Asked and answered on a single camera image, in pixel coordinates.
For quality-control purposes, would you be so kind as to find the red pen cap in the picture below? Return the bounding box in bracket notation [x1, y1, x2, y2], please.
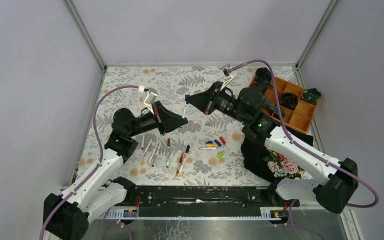
[219, 136, 226, 145]

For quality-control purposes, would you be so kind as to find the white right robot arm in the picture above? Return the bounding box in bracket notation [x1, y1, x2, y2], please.
[185, 81, 359, 214]

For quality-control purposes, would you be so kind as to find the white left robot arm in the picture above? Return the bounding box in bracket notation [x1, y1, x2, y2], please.
[39, 101, 188, 240]

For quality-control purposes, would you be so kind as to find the white pen brown cap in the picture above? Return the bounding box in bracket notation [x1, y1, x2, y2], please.
[165, 138, 171, 169]

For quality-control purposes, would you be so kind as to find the white pen black cap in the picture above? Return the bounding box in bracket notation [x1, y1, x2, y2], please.
[179, 144, 191, 175]

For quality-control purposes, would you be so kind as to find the white pen blue end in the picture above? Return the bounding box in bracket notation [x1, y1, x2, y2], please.
[151, 141, 162, 167]

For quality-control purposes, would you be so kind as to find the white pen yellow end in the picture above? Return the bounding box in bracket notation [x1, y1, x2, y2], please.
[148, 140, 160, 165]

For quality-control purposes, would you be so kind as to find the clear pen orange end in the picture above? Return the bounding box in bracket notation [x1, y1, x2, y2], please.
[175, 152, 185, 176]

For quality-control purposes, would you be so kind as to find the white pen orange end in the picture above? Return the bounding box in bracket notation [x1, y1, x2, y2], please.
[139, 139, 153, 165]

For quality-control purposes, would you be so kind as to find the green pen cap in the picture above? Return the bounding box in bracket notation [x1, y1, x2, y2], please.
[216, 151, 225, 159]

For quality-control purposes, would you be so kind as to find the floral patterned table mat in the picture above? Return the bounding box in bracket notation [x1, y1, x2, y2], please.
[73, 66, 268, 186]

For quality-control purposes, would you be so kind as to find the dark patterned fabric roll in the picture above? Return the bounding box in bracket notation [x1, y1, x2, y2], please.
[251, 82, 279, 117]

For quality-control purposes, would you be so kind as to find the dark rolled fabric flower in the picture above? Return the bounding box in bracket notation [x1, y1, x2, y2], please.
[253, 67, 272, 84]

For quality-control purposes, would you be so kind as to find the wooden compartment tray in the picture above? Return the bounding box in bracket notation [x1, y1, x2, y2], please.
[262, 77, 322, 134]

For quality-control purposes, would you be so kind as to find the dark rolled flower in tray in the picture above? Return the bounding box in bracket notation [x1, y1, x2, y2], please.
[279, 92, 299, 111]

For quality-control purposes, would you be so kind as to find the black floral cloth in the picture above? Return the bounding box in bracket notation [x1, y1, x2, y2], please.
[240, 138, 311, 182]

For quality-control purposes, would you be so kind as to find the dark green rolled flower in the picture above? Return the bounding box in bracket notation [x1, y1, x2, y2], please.
[300, 88, 322, 105]

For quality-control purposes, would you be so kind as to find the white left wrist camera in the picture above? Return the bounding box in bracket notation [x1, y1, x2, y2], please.
[138, 85, 158, 114]

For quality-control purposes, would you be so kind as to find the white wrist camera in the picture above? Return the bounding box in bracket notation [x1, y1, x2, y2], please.
[220, 64, 237, 90]
[138, 85, 158, 114]

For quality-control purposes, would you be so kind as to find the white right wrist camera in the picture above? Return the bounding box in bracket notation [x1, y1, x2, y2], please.
[220, 64, 237, 90]

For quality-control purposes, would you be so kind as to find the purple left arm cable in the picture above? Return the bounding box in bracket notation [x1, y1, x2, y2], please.
[39, 85, 147, 240]

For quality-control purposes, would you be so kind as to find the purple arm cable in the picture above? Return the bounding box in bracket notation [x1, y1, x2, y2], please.
[39, 85, 147, 240]
[228, 59, 380, 240]

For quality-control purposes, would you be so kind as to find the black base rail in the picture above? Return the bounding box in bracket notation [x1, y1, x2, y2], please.
[118, 185, 289, 217]

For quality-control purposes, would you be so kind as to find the white slotted cable duct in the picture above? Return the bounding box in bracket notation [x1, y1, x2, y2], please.
[106, 207, 282, 222]

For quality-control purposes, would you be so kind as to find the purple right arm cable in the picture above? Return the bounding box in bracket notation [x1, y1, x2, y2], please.
[228, 59, 380, 240]

